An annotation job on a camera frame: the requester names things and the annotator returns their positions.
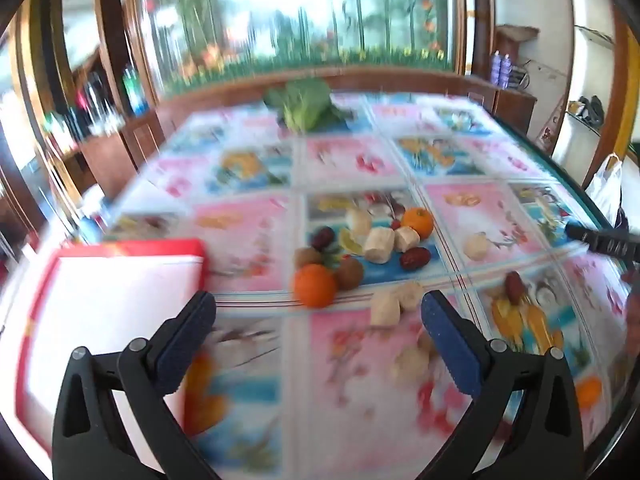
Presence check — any red-rimmed white tray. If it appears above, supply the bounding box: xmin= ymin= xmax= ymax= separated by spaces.
xmin=14 ymin=239 xmax=210 ymax=480

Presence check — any flower mural glass panel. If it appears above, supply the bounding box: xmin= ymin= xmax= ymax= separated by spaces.
xmin=140 ymin=0 xmax=461 ymax=96

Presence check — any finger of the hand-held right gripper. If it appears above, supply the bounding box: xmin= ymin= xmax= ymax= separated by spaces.
xmin=566 ymin=223 xmax=640 ymax=263

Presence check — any wooden side cabinet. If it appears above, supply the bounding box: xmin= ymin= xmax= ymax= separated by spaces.
xmin=492 ymin=25 xmax=538 ymax=133

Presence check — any white plastic bag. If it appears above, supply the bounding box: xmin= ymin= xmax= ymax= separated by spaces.
xmin=585 ymin=154 xmax=623 ymax=226

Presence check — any green leafy vegetable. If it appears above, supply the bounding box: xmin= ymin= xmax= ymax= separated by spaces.
xmin=263 ymin=77 xmax=351 ymax=133

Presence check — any green blue plastic bottle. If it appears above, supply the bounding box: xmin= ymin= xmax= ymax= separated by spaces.
xmin=122 ymin=65 xmax=148 ymax=116

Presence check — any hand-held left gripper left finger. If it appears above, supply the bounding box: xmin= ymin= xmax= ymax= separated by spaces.
xmin=51 ymin=290 xmax=221 ymax=480

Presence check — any white wall shelf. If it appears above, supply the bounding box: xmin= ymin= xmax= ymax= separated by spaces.
xmin=565 ymin=25 xmax=616 ymax=136

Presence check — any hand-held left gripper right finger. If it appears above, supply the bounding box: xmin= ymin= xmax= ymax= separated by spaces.
xmin=420 ymin=290 xmax=586 ymax=480

